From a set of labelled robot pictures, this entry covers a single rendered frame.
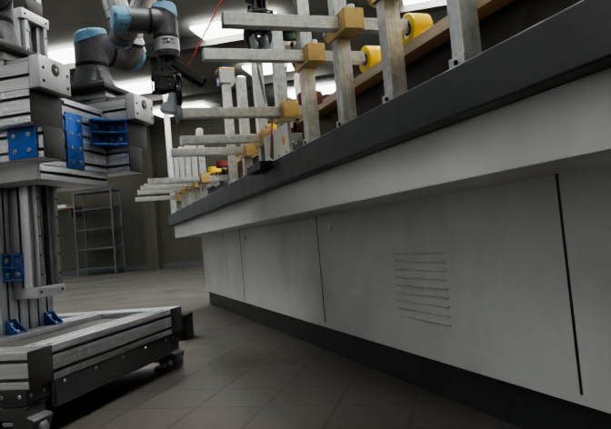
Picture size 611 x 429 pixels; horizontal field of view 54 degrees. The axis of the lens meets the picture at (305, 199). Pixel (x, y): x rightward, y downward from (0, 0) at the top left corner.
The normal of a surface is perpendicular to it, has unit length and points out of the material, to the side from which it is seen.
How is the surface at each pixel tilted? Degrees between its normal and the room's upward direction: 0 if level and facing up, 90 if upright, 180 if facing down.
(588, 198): 90
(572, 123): 90
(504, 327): 90
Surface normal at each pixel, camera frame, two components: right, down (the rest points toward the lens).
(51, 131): 0.97, -0.10
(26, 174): -0.24, -0.04
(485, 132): -0.94, 0.06
